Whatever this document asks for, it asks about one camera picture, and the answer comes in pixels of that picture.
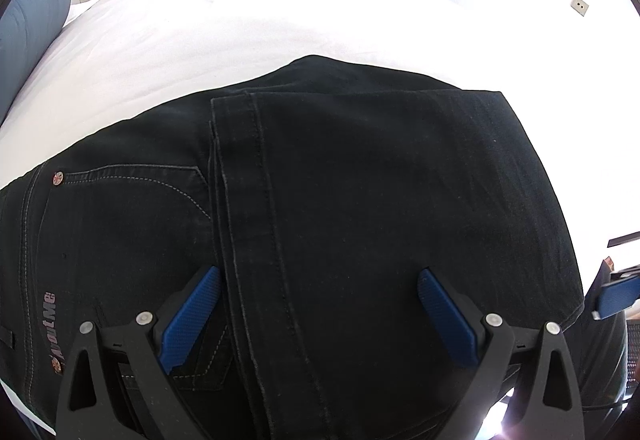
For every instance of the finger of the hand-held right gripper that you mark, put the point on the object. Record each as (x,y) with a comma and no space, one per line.
(620,297)

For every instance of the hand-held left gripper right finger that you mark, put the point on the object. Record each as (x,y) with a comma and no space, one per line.
(445,312)

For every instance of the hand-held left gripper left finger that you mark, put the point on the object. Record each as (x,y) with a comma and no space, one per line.
(192,312)

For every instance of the black denim pants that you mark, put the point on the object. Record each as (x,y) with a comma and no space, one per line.
(350,180)

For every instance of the bed with white sheet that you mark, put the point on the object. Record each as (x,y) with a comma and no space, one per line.
(250,20)

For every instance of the rolled blue duvet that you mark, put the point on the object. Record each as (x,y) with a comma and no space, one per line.
(30,20)

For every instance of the square wall socket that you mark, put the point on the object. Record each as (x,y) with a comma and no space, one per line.
(580,5)

